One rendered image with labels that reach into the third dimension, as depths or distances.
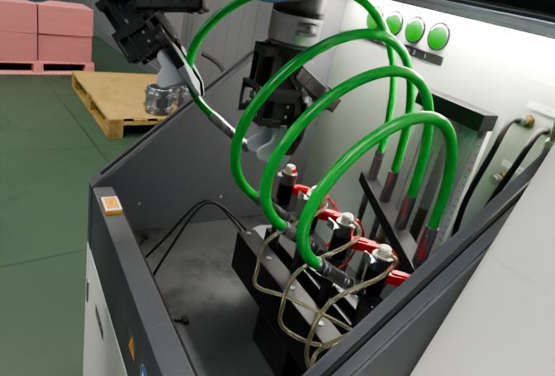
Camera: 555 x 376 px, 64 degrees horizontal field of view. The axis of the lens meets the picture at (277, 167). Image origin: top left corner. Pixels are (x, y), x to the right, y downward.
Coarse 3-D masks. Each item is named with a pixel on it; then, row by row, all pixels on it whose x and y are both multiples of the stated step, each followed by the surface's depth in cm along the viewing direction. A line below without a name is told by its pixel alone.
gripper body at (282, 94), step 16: (256, 48) 64; (272, 48) 62; (288, 48) 62; (256, 64) 65; (272, 64) 63; (256, 80) 65; (288, 80) 66; (240, 96) 69; (272, 96) 63; (288, 96) 65; (304, 96) 67; (272, 112) 65; (288, 112) 67
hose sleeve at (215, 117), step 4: (212, 112) 77; (216, 112) 78; (212, 116) 77; (216, 116) 77; (220, 116) 78; (212, 120) 78; (216, 120) 78; (220, 120) 78; (224, 120) 78; (216, 124) 78; (220, 124) 78; (224, 124) 78; (228, 124) 79; (220, 128) 79; (224, 128) 78; (228, 128) 79; (232, 128) 79; (224, 132) 79; (228, 132) 79; (232, 132) 79; (232, 136) 79; (244, 140) 80
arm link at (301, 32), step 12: (276, 12) 61; (276, 24) 62; (288, 24) 61; (300, 24) 60; (312, 24) 61; (276, 36) 62; (288, 36) 61; (300, 36) 61; (312, 36) 62; (300, 48) 62
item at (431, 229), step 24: (408, 120) 48; (432, 120) 50; (360, 144) 46; (456, 144) 54; (336, 168) 46; (312, 192) 47; (312, 216) 47; (432, 216) 60; (432, 240) 61; (312, 264) 51
